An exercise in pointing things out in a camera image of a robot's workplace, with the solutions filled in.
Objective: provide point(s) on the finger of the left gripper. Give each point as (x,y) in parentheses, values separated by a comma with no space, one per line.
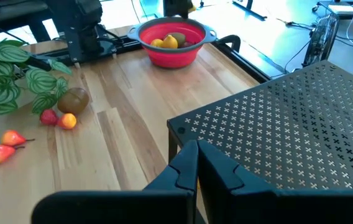
(176,7)

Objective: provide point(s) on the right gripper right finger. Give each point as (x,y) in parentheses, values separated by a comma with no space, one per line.
(257,205)

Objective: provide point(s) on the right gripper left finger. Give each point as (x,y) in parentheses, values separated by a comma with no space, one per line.
(133,205)

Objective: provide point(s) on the green kiwi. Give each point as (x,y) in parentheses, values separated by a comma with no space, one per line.
(180,37)

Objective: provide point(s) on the brown kiwi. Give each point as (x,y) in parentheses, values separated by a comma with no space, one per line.
(73,101)

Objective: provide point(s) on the red collapsible bowl grey rim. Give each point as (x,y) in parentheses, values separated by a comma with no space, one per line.
(170,59)

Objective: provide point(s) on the black perforated metal shelf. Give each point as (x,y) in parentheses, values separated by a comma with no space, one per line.
(288,124)

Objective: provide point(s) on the small orange peach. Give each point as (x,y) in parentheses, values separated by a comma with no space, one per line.
(67,121)

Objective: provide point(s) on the red strawberry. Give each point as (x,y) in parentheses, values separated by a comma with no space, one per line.
(49,117)

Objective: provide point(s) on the orange red pear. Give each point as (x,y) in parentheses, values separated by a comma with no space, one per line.
(1,154)
(11,138)

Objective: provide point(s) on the grey desk top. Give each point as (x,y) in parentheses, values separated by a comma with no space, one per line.
(11,9)

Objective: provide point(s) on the black curved frame bracket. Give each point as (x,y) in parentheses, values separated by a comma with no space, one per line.
(232,36)

